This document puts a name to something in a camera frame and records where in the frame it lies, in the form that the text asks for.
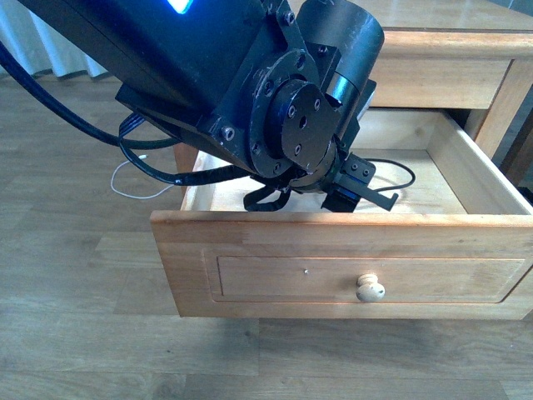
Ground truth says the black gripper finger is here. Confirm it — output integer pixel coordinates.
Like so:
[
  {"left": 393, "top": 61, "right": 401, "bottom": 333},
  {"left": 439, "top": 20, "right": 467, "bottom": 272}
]
[{"left": 357, "top": 186, "right": 399, "bottom": 210}]

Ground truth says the white cable on floor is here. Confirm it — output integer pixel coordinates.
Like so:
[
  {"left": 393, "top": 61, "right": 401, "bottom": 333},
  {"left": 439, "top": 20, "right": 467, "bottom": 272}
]
[{"left": 111, "top": 155, "right": 176, "bottom": 200}]

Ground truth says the wooden drawer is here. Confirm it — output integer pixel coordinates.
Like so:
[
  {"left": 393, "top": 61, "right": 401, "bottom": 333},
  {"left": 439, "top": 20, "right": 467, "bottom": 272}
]
[{"left": 151, "top": 109, "right": 532, "bottom": 319}]

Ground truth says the upper drawer round knob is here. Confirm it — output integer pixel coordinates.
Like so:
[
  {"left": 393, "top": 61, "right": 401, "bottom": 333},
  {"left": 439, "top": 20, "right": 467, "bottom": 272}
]
[{"left": 356, "top": 273, "right": 386, "bottom": 303}]

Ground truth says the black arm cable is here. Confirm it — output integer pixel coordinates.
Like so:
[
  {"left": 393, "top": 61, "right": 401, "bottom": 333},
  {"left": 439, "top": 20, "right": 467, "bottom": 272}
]
[{"left": 0, "top": 41, "right": 251, "bottom": 187}]

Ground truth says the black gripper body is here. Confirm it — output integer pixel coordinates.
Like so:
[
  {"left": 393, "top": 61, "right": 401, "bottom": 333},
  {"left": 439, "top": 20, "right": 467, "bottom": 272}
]
[{"left": 243, "top": 141, "right": 376, "bottom": 213}]

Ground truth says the wooden nightstand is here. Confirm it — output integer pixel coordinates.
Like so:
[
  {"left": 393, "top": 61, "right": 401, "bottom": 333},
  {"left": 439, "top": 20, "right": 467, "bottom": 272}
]
[{"left": 173, "top": 0, "right": 533, "bottom": 176}]

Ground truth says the black charger cable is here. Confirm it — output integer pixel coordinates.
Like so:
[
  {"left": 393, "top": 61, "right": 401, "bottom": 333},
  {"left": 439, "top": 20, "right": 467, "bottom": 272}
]
[{"left": 353, "top": 157, "right": 416, "bottom": 202}]

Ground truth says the dark wooden furniture leg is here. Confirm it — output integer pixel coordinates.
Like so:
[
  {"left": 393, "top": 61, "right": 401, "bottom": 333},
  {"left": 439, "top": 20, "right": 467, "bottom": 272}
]
[{"left": 500, "top": 111, "right": 532, "bottom": 186}]

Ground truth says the pale pleated curtain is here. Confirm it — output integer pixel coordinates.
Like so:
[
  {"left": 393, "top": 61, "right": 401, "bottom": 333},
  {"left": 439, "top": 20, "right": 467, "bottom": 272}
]
[{"left": 1, "top": 1, "right": 107, "bottom": 78}]

